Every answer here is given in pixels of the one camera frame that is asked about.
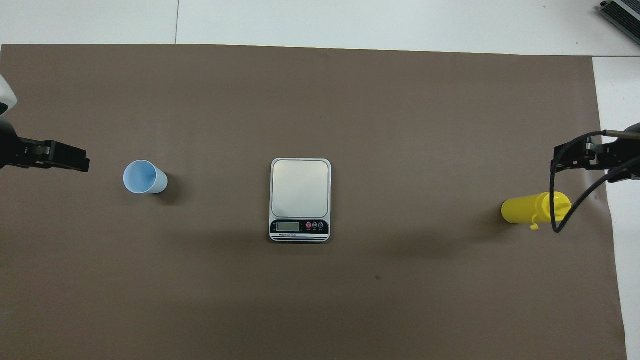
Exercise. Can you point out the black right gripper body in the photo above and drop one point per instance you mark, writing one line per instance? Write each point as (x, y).
(622, 155)

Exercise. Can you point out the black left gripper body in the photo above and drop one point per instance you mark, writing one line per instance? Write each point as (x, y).
(17, 150)

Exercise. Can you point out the yellow squeeze seasoning bottle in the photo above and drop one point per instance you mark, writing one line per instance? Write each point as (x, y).
(525, 210)

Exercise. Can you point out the light blue plastic cup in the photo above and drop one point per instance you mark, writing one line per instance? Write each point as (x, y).
(142, 177)

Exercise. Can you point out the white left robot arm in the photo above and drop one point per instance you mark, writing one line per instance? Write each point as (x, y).
(6, 97)

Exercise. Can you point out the silver digital kitchen scale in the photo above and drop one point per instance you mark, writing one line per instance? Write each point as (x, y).
(300, 187)

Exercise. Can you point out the grey metal device box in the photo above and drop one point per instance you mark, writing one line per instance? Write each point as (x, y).
(625, 15)

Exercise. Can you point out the brown table mat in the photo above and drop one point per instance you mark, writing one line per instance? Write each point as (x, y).
(200, 280)

